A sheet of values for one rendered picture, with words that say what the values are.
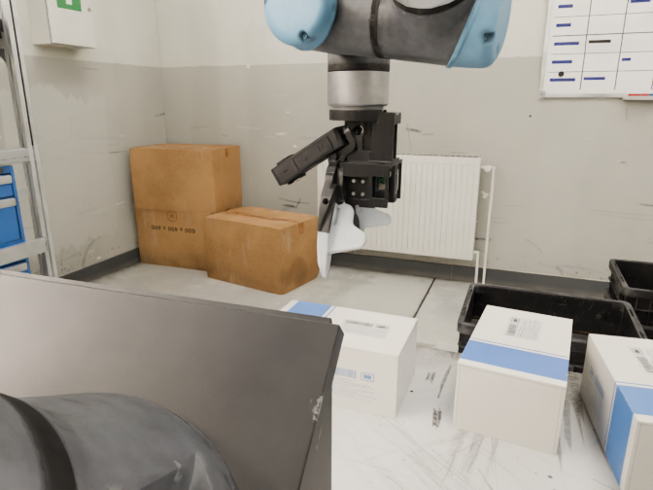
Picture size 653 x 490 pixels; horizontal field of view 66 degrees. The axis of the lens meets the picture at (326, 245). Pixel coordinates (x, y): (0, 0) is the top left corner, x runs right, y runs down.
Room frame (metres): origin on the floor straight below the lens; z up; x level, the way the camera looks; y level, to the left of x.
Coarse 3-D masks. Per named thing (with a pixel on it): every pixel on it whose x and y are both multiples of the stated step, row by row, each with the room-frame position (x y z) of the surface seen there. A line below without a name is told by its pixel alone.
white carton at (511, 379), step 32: (480, 320) 0.67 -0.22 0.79; (512, 320) 0.67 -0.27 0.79; (544, 320) 0.67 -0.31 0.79; (480, 352) 0.57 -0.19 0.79; (512, 352) 0.57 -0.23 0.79; (544, 352) 0.57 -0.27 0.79; (480, 384) 0.53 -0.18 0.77; (512, 384) 0.52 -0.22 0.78; (544, 384) 0.50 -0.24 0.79; (480, 416) 0.53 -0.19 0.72; (512, 416) 0.51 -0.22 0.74; (544, 416) 0.50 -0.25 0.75; (544, 448) 0.50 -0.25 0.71
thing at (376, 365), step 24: (312, 312) 0.69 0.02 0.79; (336, 312) 0.69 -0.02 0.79; (360, 312) 0.69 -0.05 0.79; (360, 336) 0.61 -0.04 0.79; (384, 336) 0.61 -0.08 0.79; (408, 336) 0.62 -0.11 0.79; (360, 360) 0.58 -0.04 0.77; (384, 360) 0.57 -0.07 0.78; (408, 360) 0.62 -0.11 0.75; (336, 384) 0.59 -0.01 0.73; (360, 384) 0.58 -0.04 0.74; (384, 384) 0.57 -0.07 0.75; (408, 384) 0.63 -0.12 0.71; (360, 408) 0.58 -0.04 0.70; (384, 408) 0.57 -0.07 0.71
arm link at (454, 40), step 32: (384, 0) 0.48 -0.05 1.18; (416, 0) 0.43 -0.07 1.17; (448, 0) 0.43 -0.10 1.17; (480, 0) 0.45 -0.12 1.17; (384, 32) 0.49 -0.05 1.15; (416, 32) 0.46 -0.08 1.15; (448, 32) 0.46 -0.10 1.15; (480, 32) 0.45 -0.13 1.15; (448, 64) 0.48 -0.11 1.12; (480, 64) 0.47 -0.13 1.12
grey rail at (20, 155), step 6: (0, 150) 1.72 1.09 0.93; (6, 150) 1.71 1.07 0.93; (12, 150) 1.72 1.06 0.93; (18, 150) 1.74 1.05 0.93; (24, 150) 1.76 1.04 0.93; (0, 156) 1.68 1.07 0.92; (6, 156) 1.70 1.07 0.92; (12, 156) 1.72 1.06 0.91; (18, 156) 1.74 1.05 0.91; (24, 156) 1.76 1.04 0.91; (0, 162) 1.67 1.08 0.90; (6, 162) 1.69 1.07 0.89; (12, 162) 1.71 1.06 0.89; (18, 162) 1.74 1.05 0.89
